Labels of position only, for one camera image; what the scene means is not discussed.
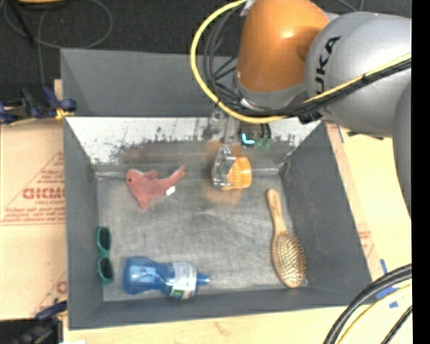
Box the pink toy dolphin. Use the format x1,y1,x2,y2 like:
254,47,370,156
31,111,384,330
124,164,187,212

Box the grey metal bin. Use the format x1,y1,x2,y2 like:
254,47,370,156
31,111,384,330
59,48,374,331

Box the green sunglasses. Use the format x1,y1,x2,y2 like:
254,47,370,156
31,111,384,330
95,226,115,287

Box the blue plastic bottle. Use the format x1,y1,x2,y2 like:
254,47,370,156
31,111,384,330
122,256,211,300

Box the orange plastic toy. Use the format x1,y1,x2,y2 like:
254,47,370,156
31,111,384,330
223,155,254,191

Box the wooden hairbrush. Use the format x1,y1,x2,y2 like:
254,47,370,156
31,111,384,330
265,188,308,290

